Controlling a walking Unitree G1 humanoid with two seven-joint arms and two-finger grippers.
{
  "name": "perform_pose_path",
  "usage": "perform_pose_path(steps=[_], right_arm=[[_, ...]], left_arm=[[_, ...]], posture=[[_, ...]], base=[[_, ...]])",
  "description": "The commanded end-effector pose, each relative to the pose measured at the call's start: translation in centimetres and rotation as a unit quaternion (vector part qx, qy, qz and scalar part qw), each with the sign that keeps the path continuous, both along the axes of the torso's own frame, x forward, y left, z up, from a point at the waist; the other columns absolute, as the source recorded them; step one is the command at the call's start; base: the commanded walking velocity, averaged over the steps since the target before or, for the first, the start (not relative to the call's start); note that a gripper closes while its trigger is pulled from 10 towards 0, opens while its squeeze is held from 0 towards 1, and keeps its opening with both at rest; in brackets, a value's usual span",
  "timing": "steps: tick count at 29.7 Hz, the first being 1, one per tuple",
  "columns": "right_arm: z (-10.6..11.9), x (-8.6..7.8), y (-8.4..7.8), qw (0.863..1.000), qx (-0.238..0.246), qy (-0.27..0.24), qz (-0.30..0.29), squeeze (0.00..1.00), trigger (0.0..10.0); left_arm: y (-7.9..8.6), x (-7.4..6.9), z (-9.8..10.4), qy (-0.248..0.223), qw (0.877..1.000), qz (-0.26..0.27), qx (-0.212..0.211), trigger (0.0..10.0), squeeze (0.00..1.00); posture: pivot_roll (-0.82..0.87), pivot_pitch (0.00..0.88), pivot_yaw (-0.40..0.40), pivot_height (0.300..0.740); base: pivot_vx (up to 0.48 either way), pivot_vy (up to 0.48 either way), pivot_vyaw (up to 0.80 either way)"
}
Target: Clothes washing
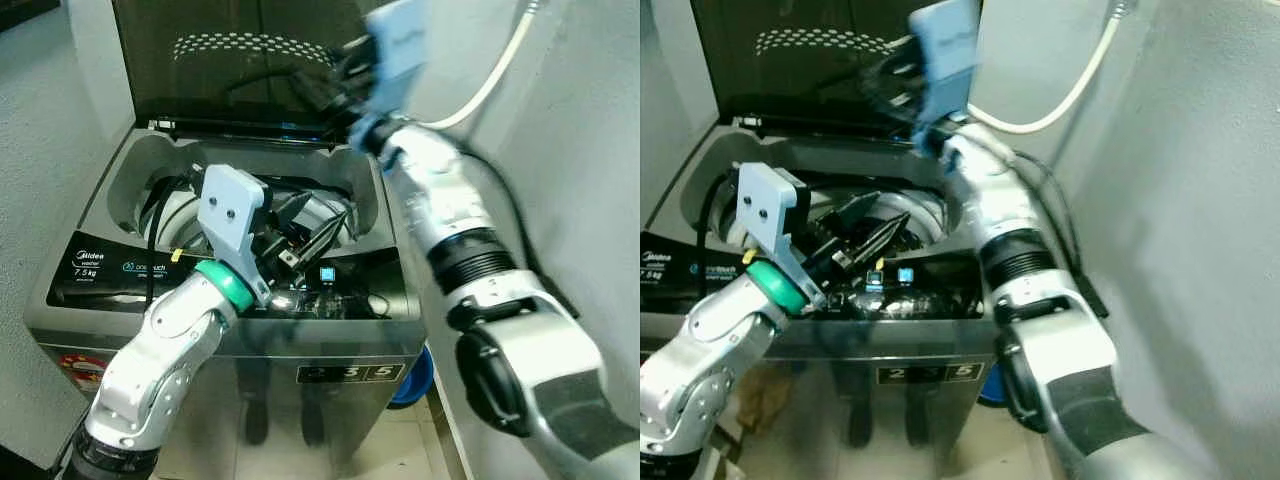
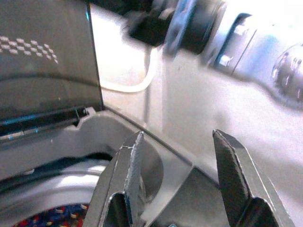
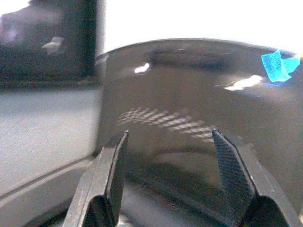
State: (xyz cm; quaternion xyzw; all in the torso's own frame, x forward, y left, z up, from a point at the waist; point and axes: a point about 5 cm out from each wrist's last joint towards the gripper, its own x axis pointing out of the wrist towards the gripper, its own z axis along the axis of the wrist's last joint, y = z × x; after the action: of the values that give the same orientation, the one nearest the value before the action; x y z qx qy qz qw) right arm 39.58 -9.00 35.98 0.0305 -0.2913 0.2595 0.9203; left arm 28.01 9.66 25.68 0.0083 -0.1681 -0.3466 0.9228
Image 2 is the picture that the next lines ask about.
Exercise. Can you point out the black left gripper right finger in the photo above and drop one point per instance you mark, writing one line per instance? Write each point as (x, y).
(239, 189)

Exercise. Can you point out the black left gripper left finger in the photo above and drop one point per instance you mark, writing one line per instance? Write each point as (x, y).
(118, 179)

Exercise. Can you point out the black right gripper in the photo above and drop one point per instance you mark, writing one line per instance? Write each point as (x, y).
(151, 26)

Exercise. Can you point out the grey top-load washing machine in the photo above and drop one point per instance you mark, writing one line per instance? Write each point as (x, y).
(189, 113)

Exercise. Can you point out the silver washer drum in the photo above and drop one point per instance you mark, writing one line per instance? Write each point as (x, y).
(59, 189)

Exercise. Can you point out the colourful patterned garment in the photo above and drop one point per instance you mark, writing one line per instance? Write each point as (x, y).
(56, 217)

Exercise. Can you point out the dark glass washer lid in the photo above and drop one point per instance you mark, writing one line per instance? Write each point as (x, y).
(47, 78)

